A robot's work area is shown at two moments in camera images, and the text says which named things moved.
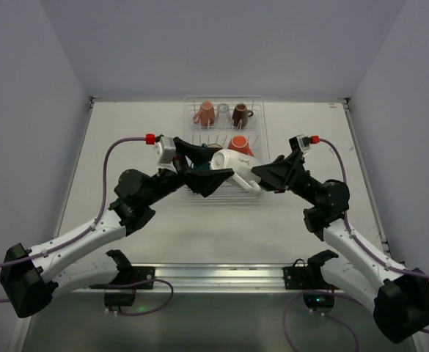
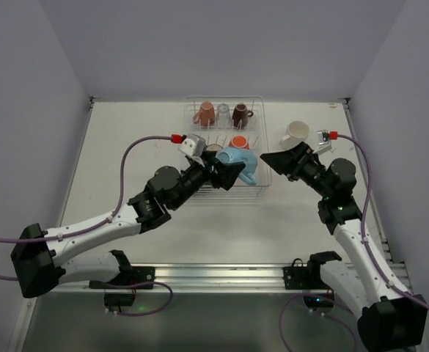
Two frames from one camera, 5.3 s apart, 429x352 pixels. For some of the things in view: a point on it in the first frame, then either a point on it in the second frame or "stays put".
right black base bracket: (309, 276) stays put
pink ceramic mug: (205, 116) stays put
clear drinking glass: (224, 117) stays put
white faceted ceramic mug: (241, 163) → (297, 132)
